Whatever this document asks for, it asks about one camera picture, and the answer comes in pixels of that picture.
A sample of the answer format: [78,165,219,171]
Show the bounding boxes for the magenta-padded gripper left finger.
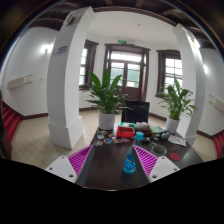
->
[44,144,97,186]

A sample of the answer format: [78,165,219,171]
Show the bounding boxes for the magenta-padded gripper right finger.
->
[131,144,181,186]

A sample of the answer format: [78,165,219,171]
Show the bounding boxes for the clear blue-labelled drink bottle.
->
[122,131,145,175]

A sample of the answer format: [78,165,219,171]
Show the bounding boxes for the grey mug with oval pattern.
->
[148,142,168,158]

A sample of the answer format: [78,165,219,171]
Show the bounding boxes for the flat round red coaster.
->
[169,152,181,162]

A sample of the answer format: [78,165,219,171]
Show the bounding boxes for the grey ball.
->
[159,131,172,140]

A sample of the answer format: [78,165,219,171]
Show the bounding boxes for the green pad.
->
[149,125,165,134]

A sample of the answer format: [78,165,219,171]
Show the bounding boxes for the brown box with white items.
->
[134,121,152,132]

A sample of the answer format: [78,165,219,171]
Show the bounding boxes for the red box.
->
[116,125,136,139]

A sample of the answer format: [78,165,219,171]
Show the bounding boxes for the printed paper booklet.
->
[167,134,188,148]

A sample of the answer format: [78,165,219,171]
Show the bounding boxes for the green flat box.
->
[119,121,137,129]

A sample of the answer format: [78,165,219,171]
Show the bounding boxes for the potted plant in white pot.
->
[81,68,129,131]
[157,78,198,135]

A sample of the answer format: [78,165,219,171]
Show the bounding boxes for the dark wooden double door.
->
[103,43,151,102]

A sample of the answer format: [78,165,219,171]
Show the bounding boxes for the red carpeted stairs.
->
[213,131,224,159]
[1,101,22,144]

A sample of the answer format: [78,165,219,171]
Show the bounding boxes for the dark wooden stand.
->
[0,103,13,160]

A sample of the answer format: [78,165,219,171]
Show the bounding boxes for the white wall unit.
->
[6,74,34,90]
[208,94,224,113]

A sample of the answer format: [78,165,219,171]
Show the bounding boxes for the purple wall sign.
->
[52,45,69,57]

